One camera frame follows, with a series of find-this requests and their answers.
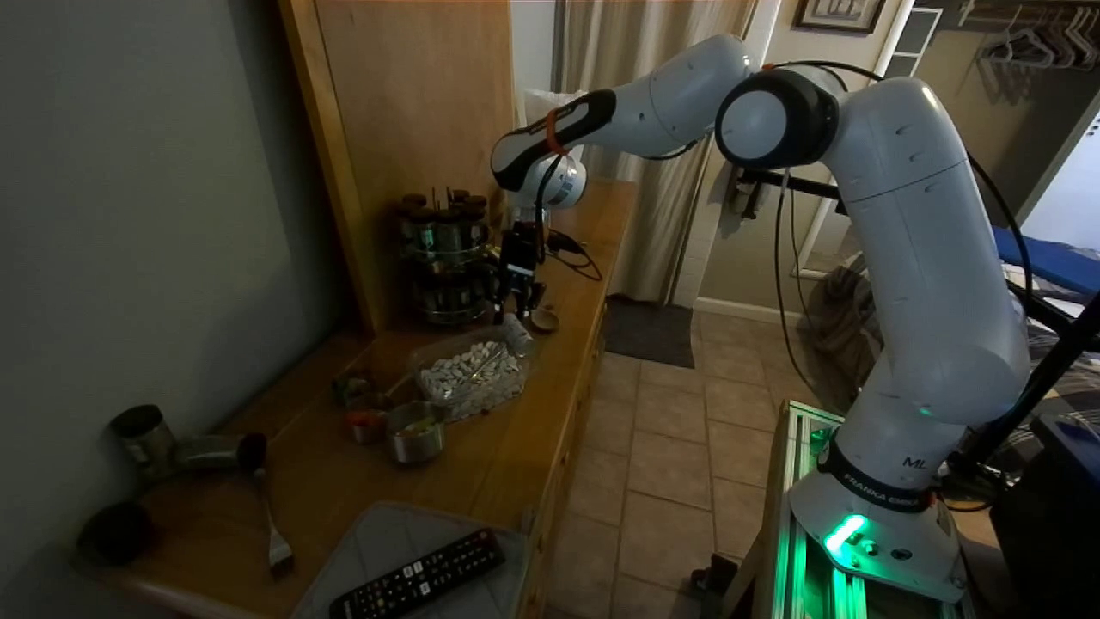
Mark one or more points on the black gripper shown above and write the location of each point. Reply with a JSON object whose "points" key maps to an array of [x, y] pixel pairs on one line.
{"points": [[516, 267]]}

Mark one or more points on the white bottle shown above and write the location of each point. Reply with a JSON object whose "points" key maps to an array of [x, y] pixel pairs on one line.
{"points": [[516, 334]]}

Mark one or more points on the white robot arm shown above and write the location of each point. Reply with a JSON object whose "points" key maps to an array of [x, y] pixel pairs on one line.
{"points": [[952, 338]]}

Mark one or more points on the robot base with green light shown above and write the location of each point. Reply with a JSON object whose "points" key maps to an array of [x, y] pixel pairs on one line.
{"points": [[837, 553]]}

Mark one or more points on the wooden dresser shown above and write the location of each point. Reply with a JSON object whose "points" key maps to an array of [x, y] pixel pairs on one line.
{"points": [[511, 466]]}

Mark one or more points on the chrome spice jar rack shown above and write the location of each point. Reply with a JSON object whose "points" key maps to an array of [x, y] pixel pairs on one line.
{"points": [[445, 251]]}

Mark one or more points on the clear container of seeds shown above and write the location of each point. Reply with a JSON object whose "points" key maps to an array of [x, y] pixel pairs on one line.
{"points": [[473, 378]]}

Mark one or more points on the grey cloth mat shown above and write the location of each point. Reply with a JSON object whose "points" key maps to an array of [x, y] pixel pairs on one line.
{"points": [[394, 535]]}

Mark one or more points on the black remote control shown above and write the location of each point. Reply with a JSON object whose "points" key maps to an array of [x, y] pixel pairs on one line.
{"points": [[421, 580]]}

